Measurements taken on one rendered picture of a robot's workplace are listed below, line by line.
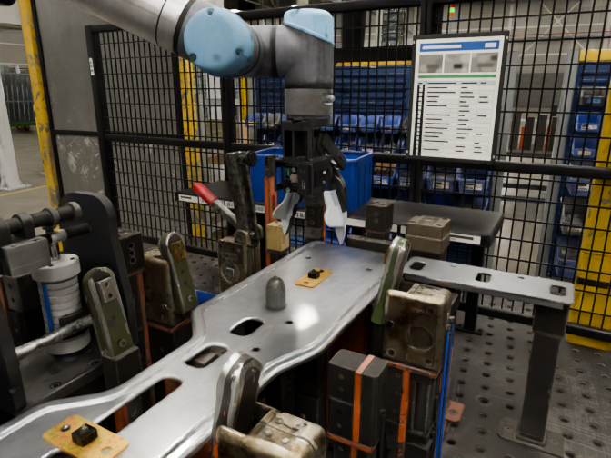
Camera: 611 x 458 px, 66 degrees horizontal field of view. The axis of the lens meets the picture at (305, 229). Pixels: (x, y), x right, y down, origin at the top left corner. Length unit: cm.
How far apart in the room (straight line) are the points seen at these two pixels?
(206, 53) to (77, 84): 285
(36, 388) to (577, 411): 97
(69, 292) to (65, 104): 287
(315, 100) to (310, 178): 12
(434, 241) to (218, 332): 50
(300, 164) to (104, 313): 34
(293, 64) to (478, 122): 64
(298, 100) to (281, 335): 34
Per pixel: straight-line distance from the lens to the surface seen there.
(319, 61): 73
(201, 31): 60
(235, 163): 86
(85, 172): 350
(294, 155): 73
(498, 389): 116
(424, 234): 100
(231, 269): 91
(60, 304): 72
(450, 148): 127
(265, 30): 75
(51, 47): 358
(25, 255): 62
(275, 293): 72
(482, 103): 125
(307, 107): 73
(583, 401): 120
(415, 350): 73
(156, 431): 53
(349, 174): 118
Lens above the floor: 133
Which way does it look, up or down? 17 degrees down
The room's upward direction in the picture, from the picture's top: straight up
